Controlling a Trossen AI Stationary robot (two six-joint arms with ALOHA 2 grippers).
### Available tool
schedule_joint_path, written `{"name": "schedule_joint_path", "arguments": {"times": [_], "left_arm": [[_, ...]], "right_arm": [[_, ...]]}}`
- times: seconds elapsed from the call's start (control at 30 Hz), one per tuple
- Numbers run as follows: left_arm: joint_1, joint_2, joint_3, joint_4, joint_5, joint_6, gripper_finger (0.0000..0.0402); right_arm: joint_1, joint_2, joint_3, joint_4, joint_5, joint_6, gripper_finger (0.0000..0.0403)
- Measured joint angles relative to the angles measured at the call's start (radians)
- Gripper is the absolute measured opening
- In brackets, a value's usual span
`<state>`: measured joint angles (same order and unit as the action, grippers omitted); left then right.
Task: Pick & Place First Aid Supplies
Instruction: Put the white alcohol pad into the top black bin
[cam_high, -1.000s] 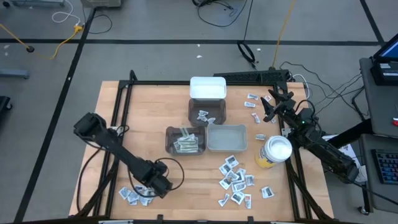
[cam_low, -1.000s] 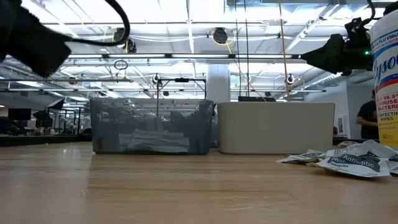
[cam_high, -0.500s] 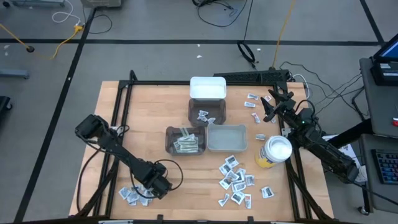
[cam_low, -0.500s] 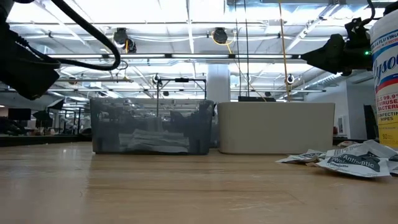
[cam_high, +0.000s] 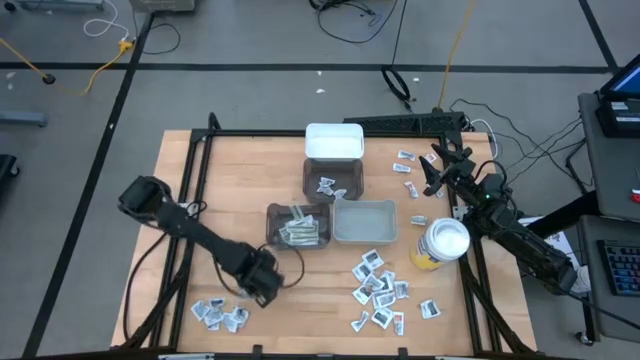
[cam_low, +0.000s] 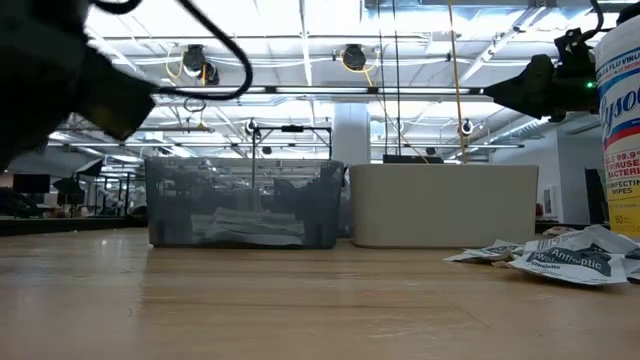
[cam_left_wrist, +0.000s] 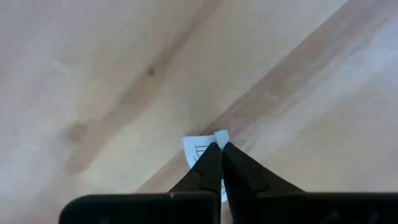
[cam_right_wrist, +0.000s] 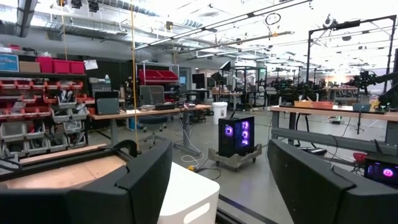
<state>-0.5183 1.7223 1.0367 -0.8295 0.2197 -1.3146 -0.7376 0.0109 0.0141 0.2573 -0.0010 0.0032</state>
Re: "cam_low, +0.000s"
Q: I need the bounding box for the smoky transparent plastic bin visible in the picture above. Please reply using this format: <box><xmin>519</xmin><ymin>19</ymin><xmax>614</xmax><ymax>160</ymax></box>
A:
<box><xmin>273</xmin><ymin>167</ymin><xmax>351</xmax><ymax>241</ymax></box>
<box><xmin>144</xmin><ymin>157</ymin><xmax>345</xmax><ymax>250</ymax></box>

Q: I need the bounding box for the antiseptic towelette packet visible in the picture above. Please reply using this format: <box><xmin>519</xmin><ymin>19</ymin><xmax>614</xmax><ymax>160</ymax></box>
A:
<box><xmin>524</xmin><ymin>224</ymin><xmax>640</xmax><ymax>256</ymax></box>
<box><xmin>443</xmin><ymin>239</ymin><xmax>526</xmax><ymax>265</ymax></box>
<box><xmin>504</xmin><ymin>234</ymin><xmax>631</xmax><ymax>287</ymax></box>
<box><xmin>624</xmin><ymin>247</ymin><xmax>640</xmax><ymax>281</ymax></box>

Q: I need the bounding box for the distant dark monitor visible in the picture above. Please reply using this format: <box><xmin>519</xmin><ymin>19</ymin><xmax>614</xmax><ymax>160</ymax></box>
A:
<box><xmin>12</xmin><ymin>173</ymin><xmax>51</xmax><ymax>195</ymax></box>

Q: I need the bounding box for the distant black workstation frame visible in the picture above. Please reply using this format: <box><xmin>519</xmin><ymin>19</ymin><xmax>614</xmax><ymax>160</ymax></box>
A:
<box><xmin>252</xmin><ymin>124</ymin><xmax>334</xmax><ymax>161</ymax></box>

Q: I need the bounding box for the white building column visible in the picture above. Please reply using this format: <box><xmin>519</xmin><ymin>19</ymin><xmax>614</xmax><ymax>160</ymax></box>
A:
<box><xmin>332</xmin><ymin>102</ymin><xmax>371</xmax><ymax>164</ymax></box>

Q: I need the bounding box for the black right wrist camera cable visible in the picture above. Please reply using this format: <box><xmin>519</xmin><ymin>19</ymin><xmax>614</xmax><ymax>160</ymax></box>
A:
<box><xmin>579</xmin><ymin>0</ymin><xmax>607</xmax><ymax>44</ymax></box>

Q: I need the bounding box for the yellow hanging cable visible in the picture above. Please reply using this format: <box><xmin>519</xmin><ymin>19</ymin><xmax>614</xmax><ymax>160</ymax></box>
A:
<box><xmin>447</xmin><ymin>0</ymin><xmax>470</xmax><ymax>164</ymax></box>

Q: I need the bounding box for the black standing panel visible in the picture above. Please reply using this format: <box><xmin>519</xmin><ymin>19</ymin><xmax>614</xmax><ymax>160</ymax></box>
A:
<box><xmin>584</xmin><ymin>168</ymin><xmax>609</xmax><ymax>225</ymax></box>

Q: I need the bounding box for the disinfecting wipes canister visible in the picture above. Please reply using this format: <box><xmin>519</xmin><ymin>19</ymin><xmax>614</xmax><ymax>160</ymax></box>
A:
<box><xmin>594</xmin><ymin>17</ymin><xmax>640</xmax><ymax>239</ymax></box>

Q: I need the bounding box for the adhesive bandage strip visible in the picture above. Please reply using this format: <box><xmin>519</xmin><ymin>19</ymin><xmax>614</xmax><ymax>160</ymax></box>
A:
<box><xmin>212</xmin><ymin>207</ymin><xmax>305</xmax><ymax>225</ymax></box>
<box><xmin>192</xmin><ymin>214</ymin><xmax>306</xmax><ymax>236</ymax></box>

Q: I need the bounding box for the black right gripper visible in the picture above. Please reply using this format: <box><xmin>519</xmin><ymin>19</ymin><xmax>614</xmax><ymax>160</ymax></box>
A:
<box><xmin>482</xmin><ymin>28</ymin><xmax>600</xmax><ymax>124</ymax></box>

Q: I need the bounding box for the light grey plastic bin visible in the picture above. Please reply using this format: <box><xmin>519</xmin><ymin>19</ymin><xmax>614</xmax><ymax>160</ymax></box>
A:
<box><xmin>348</xmin><ymin>163</ymin><xmax>540</xmax><ymax>249</ymax></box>

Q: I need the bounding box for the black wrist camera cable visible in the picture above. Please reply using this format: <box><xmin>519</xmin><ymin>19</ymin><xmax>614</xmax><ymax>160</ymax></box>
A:
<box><xmin>92</xmin><ymin>0</ymin><xmax>254</xmax><ymax>101</ymax></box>
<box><xmin>579</xmin><ymin>0</ymin><xmax>607</xmax><ymax>44</ymax></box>

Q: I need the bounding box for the thin black hanging cable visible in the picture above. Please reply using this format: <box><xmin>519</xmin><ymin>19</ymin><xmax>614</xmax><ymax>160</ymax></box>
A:
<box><xmin>376</xmin><ymin>0</ymin><xmax>385</xmax><ymax>157</ymax></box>

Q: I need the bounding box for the black left wrist camera cable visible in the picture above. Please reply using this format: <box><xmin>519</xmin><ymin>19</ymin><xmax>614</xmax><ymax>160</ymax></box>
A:
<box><xmin>92</xmin><ymin>0</ymin><xmax>254</xmax><ymax>101</ymax></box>

